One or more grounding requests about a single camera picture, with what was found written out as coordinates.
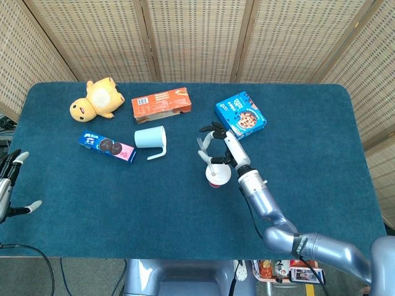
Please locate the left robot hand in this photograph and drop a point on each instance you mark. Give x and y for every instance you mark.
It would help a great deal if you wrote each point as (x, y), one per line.
(4, 188)

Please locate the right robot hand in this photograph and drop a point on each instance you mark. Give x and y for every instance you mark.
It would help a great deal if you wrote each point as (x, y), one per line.
(236, 146)

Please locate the transparent plastic straw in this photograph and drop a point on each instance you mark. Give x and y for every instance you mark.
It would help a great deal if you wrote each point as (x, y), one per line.
(199, 143)

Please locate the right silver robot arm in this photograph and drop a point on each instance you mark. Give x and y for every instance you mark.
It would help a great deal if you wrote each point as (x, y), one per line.
(262, 200)

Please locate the red paper cup white lid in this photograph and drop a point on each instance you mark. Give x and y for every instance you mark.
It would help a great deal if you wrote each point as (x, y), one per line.
(220, 178)

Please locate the blue chocolate chip cookie box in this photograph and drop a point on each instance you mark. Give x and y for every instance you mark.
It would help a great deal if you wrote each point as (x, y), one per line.
(243, 117)

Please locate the orange snack box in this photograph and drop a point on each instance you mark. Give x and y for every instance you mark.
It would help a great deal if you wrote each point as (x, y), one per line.
(160, 106)

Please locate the light blue plastic mug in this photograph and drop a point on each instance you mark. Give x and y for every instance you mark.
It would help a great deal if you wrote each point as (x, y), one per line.
(149, 138)

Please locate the long blue sandwich cookie box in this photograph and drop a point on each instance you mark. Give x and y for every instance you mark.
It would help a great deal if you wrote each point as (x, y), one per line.
(108, 146)

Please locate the blue table cloth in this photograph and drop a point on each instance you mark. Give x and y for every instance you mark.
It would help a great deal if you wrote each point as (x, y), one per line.
(139, 209)

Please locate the woven bamboo folding screen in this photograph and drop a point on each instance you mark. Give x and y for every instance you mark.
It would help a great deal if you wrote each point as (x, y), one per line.
(197, 37)

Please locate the white hanging device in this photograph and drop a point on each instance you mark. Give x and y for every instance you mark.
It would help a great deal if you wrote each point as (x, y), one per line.
(241, 271)

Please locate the snack tray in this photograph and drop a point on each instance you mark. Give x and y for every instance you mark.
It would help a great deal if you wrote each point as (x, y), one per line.
(277, 268)

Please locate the yellow plush toy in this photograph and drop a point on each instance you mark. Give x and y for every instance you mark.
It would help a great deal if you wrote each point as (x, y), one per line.
(102, 98)

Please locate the grey robot torso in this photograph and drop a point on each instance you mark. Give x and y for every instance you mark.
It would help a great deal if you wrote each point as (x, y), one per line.
(185, 277)

